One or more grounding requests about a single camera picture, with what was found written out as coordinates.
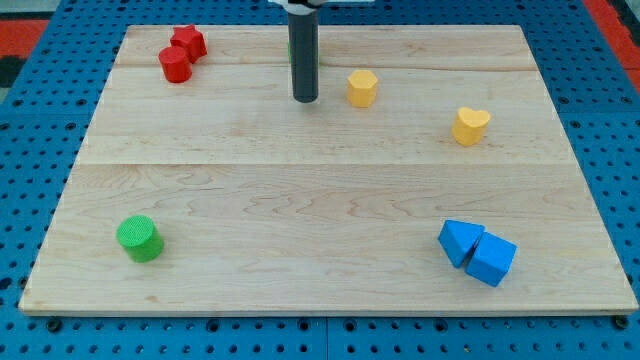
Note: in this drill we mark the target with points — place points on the red star block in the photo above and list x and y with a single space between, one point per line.
191 40

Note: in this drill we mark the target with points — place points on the yellow heart block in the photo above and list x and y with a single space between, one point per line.
470 125

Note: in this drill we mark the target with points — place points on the blue cube block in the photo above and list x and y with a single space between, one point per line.
491 260

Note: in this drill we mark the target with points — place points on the wooden board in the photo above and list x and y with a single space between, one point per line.
270 207

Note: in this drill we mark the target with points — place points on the green cylinder block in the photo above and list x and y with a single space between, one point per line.
139 238

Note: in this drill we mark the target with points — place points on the red cylinder block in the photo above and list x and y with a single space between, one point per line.
175 64

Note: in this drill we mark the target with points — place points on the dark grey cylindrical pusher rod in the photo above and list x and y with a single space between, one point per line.
304 58

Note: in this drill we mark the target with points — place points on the white rod mount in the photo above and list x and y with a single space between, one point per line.
310 6

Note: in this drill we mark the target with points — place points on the yellow hexagon block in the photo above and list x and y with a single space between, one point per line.
362 88

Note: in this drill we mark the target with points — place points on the blue triangle block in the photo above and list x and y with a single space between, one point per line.
458 239

